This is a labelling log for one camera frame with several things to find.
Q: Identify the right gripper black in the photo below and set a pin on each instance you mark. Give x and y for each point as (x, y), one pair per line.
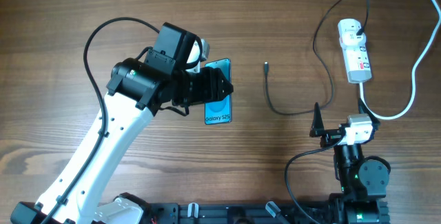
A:
(332, 136)

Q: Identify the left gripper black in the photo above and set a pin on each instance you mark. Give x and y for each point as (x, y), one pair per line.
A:
(205, 88)

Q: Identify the Galaxy S25 smartphone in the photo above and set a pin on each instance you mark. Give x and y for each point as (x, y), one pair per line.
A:
(220, 111)

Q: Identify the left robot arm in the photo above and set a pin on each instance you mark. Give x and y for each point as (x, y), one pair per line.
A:
(165, 76)

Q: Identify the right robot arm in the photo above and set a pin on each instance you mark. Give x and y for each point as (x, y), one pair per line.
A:
(363, 179)

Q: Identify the white power strip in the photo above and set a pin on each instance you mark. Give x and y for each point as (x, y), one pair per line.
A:
(354, 51)

